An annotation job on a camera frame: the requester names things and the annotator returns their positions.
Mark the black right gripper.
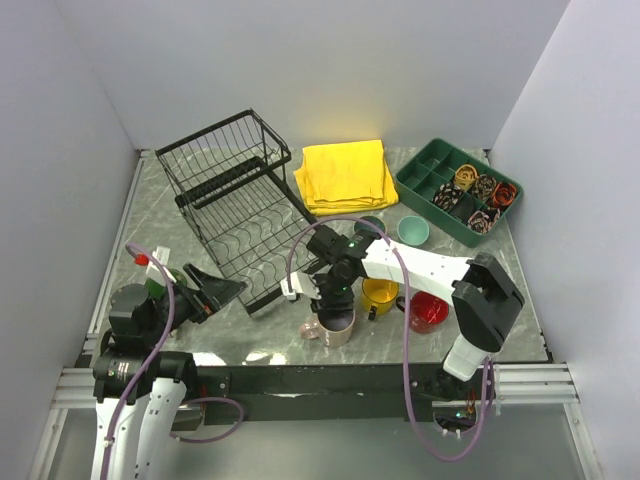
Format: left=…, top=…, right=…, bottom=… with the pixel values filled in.
left=304, top=267, right=357, bottom=318

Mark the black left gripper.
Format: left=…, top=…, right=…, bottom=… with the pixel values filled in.
left=143, top=261, right=246, bottom=343

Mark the grey-green ceramic mug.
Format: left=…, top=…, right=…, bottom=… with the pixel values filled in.
left=353, top=215, right=387, bottom=233

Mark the yellow mug black handle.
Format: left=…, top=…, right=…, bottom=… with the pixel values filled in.
left=361, top=278, right=399, bottom=321

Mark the pink iridescent mug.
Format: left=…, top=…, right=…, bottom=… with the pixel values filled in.
left=299, top=309, right=356, bottom=349

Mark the red mug black handle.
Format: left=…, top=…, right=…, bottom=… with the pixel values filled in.
left=395, top=291, right=449, bottom=334

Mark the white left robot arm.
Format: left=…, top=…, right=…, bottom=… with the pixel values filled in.
left=91, top=263, right=247, bottom=479

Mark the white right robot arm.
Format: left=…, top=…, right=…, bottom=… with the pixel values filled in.
left=281, top=223, right=525, bottom=398

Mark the dark green cup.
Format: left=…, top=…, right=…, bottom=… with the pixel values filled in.
left=144, top=269, right=188, bottom=299

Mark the folded yellow cloth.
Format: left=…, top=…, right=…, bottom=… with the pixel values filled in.
left=294, top=139, right=399, bottom=216

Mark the teal ceramic cup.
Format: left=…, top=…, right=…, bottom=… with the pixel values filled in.
left=396, top=216, right=430, bottom=247

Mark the black floral rolled tie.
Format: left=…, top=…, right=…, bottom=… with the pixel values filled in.
left=431, top=182, right=465, bottom=211

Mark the green divided organizer tray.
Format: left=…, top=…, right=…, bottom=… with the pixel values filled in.
left=395, top=138, right=524, bottom=247

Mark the pink patterned rolled tie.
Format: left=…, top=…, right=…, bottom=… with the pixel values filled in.
left=467, top=208, right=501, bottom=235

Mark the yellow rolled tie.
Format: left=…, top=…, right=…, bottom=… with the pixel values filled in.
left=454, top=163, right=478, bottom=191

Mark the dark patterned rolled tie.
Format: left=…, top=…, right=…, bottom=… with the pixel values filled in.
left=470, top=174, right=498, bottom=202

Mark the orange black rolled tie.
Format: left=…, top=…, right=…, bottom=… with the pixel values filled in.
left=489, top=181, right=518, bottom=211

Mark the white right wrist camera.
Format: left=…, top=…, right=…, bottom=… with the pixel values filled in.
left=280, top=271, right=321, bottom=301

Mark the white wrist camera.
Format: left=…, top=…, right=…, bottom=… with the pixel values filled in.
left=134, top=246, right=171, bottom=279
left=280, top=271, right=321, bottom=301

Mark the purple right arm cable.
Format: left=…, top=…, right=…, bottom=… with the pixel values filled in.
left=285, top=215, right=496, bottom=462

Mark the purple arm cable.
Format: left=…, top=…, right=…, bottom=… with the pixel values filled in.
left=285, top=215, right=496, bottom=462
left=97, top=242, right=246, bottom=480

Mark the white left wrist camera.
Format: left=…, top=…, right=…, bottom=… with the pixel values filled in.
left=134, top=246, right=171, bottom=279

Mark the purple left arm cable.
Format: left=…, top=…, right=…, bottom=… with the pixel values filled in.
left=97, top=242, right=246, bottom=480

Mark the black wire dish rack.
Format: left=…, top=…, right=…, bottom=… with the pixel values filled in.
left=155, top=109, right=325, bottom=314

